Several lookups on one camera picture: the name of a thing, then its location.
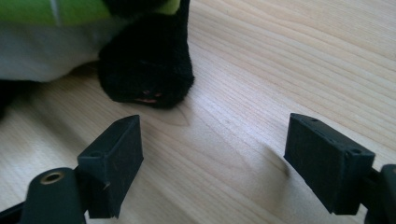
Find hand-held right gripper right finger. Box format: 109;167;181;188
283;112;376;217

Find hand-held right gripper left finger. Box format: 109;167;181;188
77;114;145;219

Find black white green plush toy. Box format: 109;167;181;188
0;0;196;121

